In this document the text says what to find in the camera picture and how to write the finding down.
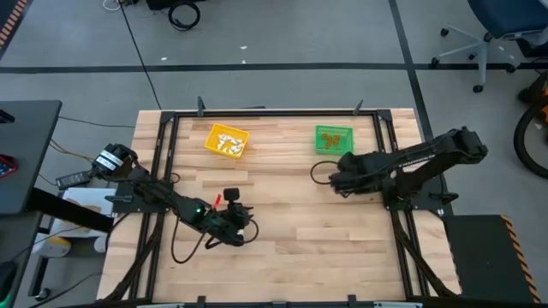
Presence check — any yellow white round object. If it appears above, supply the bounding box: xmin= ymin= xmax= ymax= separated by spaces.
xmin=32 ymin=234 xmax=72 ymax=258

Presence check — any white cardboard box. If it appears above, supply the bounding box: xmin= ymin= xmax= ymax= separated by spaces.
xmin=62 ymin=187 xmax=117 ymax=239

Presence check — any green plastic basket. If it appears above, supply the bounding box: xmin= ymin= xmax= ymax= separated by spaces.
xmin=314 ymin=124 xmax=354 ymax=156

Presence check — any yellow plastic basket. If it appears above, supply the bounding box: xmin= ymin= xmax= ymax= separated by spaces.
xmin=204 ymin=122 xmax=251 ymax=159

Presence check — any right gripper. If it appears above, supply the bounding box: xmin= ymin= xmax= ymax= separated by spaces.
xmin=328 ymin=152 xmax=387 ymax=197

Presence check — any thin black cable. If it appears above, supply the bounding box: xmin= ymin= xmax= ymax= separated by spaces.
xmin=57 ymin=115 xmax=136 ymax=129

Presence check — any black orange vacuum cleaner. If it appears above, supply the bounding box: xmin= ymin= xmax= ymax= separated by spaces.
xmin=516 ymin=70 xmax=548 ymax=125

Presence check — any red flat item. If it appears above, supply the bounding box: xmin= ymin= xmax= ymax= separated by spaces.
xmin=0 ymin=154 xmax=19 ymax=179

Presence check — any long black floor cable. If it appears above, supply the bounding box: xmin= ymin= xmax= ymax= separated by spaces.
xmin=117 ymin=0 xmax=163 ymax=110

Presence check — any blue office chair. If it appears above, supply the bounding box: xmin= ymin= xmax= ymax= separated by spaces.
xmin=430 ymin=0 xmax=548 ymax=93

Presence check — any hazard striped black platform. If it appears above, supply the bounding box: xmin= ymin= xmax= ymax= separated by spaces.
xmin=442 ymin=213 xmax=543 ymax=305

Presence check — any black power adapter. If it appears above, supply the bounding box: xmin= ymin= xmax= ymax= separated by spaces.
xmin=55 ymin=169 xmax=93 ymax=191

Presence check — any dark grey side desk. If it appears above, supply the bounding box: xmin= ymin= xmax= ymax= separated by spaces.
xmin=0 ymin=99 xmax=115 ymax=308

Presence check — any orange striped black ramp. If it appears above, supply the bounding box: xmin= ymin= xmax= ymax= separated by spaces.
xmin=0 ymin=0 xmax=29 ymax=59

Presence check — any black equipment cart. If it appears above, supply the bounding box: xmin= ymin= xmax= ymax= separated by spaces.
xmin=145 ymin=0 xmax=207 ymax=12

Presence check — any coiled black cable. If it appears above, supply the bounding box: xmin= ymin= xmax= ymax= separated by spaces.
xmin=167 ymin=1 xmax=202 ymax=33

